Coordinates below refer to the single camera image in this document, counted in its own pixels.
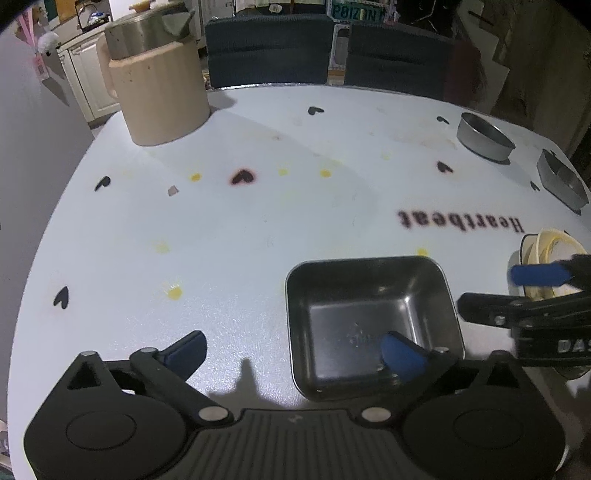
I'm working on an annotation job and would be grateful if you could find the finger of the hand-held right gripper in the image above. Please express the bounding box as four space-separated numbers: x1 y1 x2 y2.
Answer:
509 254 591 289
456 292 591 329

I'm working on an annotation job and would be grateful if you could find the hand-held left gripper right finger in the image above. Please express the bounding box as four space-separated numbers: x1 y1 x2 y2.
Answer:
360 330 539 425

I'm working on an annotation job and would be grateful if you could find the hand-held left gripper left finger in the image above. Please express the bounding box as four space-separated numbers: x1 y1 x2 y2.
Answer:
58 330 234 428

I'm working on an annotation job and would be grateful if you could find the cream bowl with handles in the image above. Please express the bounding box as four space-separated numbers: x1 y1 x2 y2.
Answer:
522 227 589 303

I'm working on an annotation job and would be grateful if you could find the yellow rimmed bowl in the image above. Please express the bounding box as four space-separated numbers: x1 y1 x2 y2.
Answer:
529 229 583 301

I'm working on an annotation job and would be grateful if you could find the square steel dish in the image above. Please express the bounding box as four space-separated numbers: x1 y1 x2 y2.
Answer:
536 148 591 213
285 255 466 402

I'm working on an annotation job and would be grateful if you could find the round steel bowl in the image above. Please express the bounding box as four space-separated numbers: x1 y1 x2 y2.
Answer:
456 112 516 162

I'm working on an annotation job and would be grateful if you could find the purple chair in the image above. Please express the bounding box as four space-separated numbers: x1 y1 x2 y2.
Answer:
445 39 483 112

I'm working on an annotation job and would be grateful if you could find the dark blue chair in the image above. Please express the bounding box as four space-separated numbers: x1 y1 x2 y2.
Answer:
344 22 458 100
204 14 335 89

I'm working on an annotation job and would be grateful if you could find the beige jug with steel lid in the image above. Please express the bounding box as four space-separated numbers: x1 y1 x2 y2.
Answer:
96 0 212 147

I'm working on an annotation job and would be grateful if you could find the white kitchen cabinet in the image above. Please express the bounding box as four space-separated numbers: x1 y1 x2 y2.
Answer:
55 41 123 125

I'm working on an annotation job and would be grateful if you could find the teal licence plate sign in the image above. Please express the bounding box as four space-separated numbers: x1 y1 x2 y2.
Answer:
327 2 384 24

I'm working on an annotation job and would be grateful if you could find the pink ribbon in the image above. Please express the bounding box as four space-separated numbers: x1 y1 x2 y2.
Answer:
16 11 47 79

